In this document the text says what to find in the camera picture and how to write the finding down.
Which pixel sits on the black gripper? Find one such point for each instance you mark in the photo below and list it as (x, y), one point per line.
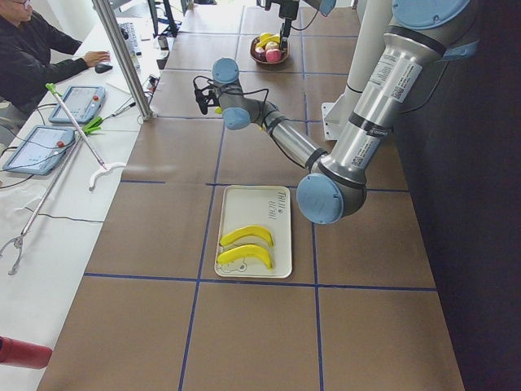
(288, 10)
(218, 104)

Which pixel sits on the yellow banana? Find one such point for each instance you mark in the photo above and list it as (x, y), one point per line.
(236, 118)
(265, 38)
(246, 251)
(247, 231)

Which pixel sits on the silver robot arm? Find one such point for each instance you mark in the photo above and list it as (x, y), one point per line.
(323, 7)
(397, 40)

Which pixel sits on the brown wicker basket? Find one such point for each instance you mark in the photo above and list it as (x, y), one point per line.
(285, 54)

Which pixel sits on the pale green apple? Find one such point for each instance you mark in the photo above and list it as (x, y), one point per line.
(271, 45)

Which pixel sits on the pink red apple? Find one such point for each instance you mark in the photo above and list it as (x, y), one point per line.
(273, 56)

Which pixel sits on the keyboard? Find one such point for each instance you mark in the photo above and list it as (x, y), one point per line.
(130, 37)

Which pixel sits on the black computer mouse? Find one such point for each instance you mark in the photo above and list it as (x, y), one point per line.
(102, 68)

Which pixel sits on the far teach pendant tablet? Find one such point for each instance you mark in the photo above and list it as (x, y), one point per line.
(84, 102)

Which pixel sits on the teach pendant tablet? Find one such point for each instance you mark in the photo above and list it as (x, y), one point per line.
(41, 150)
(84, 102)

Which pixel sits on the white rectangular tray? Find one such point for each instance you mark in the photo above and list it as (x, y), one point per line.
(268, 206)

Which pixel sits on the near teach pendant tablet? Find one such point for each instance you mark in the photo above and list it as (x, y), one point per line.
(41, 150)

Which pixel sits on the person in black sweater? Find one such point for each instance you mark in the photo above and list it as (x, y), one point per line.
(26, 68)

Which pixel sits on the silver reacher grabber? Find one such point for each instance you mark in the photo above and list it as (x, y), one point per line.
(18, 241)

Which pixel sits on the red bottle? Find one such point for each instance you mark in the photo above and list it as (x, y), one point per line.
(17, 353)

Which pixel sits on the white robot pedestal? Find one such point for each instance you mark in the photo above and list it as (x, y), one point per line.
(375, 17)

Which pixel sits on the green handled reacher grabber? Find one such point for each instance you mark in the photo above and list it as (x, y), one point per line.
(104, 167)

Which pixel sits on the aluminium frame post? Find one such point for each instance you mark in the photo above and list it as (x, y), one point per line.
(110, 24)

